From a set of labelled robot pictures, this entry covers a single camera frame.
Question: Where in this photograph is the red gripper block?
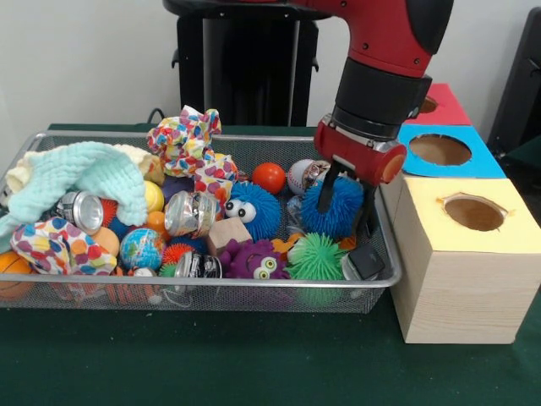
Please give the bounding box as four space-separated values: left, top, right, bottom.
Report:
313 114 408 238

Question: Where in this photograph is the knotted polka dot cloth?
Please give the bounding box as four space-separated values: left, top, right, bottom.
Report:
146 105 240 200

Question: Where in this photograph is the mint green waffle cloth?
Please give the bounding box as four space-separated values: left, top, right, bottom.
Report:
0 141 148 240

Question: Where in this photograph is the shallow clear mesh bin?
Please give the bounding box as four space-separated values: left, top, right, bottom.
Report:
0 129 402 315

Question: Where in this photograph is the wooden box with three holes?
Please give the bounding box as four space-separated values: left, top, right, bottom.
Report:
377 82 541 345

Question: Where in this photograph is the blue fuzzy ball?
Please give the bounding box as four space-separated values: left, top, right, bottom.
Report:
300 174 366 239

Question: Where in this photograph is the green spiky rubber ball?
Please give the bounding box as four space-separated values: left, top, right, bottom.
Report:
287 232 350 281

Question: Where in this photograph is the small red ball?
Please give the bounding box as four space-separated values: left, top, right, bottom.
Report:
252 162 288 196

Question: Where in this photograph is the blue fuzzy toy with eyes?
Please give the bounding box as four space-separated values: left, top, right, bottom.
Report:
222 180 282 241

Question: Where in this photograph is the purple monster toy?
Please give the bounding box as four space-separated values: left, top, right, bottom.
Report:
217 239 291 280

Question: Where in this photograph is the crushed silver can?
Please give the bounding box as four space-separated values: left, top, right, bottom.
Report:
163 189 219 239

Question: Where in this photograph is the dark green tablecloth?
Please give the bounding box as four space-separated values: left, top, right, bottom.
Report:
0 122 541 406

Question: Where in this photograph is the neighbouring green covered table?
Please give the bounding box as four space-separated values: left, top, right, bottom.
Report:
497 134 541 187

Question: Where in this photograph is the black furniture panel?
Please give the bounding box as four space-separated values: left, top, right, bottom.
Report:
486 6 541 157

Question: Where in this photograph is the crumpled polka dot cloth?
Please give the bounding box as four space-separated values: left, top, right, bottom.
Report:
10 216 118 276

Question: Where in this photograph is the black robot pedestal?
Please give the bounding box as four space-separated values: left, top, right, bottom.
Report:
161 0 352 127

